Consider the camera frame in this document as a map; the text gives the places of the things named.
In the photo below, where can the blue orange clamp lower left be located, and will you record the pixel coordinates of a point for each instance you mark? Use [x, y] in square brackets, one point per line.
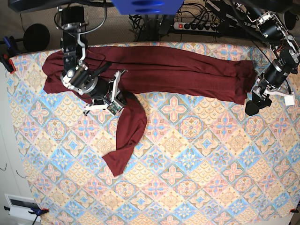
[35, 212]

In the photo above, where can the maroon t-shirt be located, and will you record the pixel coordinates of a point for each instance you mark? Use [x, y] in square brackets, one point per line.
[165, 69]

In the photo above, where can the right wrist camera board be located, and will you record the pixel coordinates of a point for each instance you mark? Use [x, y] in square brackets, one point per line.
[114, 108]

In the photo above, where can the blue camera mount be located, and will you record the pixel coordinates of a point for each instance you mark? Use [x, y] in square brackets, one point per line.
[147, 7]

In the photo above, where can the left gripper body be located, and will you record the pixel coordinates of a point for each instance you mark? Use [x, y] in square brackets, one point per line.
[265, 90]

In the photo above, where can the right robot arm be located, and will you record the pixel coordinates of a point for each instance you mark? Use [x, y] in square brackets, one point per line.
[76, 75]

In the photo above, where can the white floor outlet box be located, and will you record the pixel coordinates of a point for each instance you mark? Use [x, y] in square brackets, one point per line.
[14, 200]

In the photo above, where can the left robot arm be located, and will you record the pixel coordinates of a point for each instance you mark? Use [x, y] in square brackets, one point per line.
[259, 18]

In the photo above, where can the black round stool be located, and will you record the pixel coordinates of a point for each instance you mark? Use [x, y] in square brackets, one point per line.
[36, 38]

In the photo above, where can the orange clamp lower right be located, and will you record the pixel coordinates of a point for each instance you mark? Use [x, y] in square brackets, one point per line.
[294, 211]

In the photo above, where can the patterned tile tablecloth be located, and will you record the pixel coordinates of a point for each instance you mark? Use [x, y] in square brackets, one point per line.
[200, 161]

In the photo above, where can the white power strip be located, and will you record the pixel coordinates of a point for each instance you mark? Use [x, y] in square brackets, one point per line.
[194, 27]

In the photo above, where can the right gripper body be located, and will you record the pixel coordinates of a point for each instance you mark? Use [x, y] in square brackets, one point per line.
[102, 92]

